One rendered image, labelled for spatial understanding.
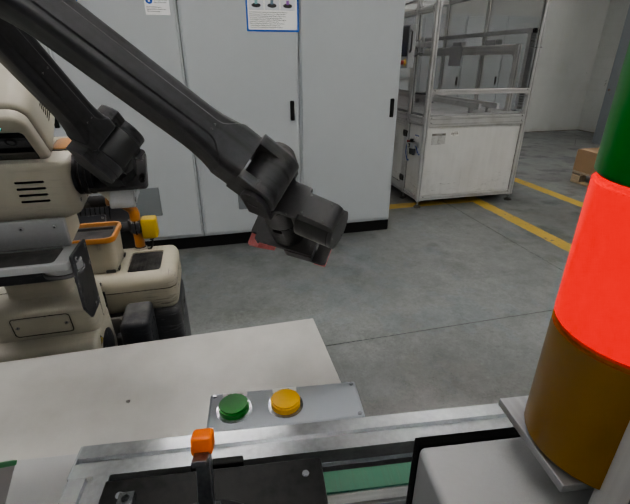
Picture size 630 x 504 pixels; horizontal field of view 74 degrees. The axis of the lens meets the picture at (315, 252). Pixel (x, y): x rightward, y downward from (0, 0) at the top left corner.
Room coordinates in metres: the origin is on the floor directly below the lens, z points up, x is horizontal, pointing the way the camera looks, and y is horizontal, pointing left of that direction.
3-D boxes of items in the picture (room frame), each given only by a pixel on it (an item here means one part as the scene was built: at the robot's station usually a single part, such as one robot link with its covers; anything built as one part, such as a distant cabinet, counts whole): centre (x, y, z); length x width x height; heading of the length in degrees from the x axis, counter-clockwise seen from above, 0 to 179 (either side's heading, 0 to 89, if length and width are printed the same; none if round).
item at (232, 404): (0.42, 0.11, 0.96); 0.04 x 0.04 x 0.02
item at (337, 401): (0.43, 0.04, 0.93); 0.21 x 0.07 x 0.06; 97
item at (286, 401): (0.43, 0.04, 0.96); 0.04 x 0.04 x 0.02
